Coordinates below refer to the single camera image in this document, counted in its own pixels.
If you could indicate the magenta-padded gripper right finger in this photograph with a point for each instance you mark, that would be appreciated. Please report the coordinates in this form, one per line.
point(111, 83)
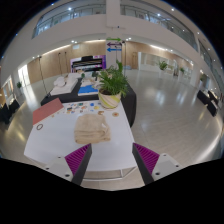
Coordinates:
point(146, 159)

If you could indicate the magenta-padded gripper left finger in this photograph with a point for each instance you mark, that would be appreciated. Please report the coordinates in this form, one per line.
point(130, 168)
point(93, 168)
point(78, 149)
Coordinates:
point(78, 159)

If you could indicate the beige terry towel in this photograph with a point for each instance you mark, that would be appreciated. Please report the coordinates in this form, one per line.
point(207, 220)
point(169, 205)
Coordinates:
point(91, 128)

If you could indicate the brown wooden token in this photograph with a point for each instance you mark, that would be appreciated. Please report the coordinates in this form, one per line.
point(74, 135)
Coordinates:
point(100, 113)

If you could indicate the pink rectangular board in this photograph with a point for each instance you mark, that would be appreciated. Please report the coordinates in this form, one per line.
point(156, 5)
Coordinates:
point(46, 111)

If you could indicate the black display platform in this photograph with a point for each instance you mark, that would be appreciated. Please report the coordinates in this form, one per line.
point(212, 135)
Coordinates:
point(66, 97)

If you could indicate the potted plant in striped pot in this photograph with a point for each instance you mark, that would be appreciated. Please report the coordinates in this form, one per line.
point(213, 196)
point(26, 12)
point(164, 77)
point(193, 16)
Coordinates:
point(108, 100)

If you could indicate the model on blue base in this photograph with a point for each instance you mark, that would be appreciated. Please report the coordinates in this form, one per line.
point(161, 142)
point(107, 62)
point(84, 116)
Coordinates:
point(87, 90)

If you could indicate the white architectural model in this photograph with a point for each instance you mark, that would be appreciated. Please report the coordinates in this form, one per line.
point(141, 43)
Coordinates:
point(63, 89)

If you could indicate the group of black chairs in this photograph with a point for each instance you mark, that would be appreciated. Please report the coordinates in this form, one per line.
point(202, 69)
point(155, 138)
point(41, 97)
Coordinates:
point(208, 102)
point(8, 111)

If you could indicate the black floor stand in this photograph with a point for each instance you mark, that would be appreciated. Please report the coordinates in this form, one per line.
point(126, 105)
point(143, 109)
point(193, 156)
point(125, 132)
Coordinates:
point(41, 73)

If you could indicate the small background potted plant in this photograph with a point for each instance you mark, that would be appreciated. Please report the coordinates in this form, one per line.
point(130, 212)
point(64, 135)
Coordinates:
point(19, 84)
point(162, 65)

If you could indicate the purple display screen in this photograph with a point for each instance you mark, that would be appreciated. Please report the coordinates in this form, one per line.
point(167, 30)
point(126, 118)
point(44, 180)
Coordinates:
point(104, 59)

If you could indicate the blue arrow sign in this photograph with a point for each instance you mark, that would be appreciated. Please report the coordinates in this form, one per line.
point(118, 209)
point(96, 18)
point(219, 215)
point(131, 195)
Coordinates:
point(114, 50)

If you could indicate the purple arrow sign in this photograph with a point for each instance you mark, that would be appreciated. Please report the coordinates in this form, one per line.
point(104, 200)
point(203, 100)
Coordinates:
point(114, 44)

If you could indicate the green arrow sign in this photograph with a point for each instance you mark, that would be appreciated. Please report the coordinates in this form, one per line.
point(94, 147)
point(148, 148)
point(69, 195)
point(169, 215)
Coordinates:
point(114, 39)

